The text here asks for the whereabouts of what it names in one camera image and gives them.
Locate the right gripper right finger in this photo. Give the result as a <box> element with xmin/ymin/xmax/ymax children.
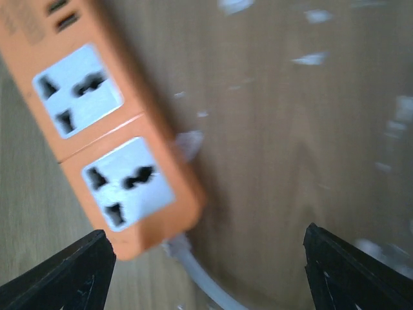
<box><xmin>303</xmin><ymin>223</ymin><xmax>412</xmax><ymax>309</ymax></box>

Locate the white orange strip cable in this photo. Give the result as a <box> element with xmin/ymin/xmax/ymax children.
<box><xmin>163</xmin><ymin>234</ymin><xmax>249</xmax><ymax>310</ymax></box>

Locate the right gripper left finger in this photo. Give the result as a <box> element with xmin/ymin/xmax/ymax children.
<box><xmin>1</xmin><ymin>230</ymin><xmax>116</xmax><ymax>309</ymax></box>

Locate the orange power strip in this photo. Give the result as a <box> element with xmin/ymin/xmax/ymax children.
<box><xmin>1</xmin><ymin>1</ymin><xmax>205</xmax><ymax>260</ymax></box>

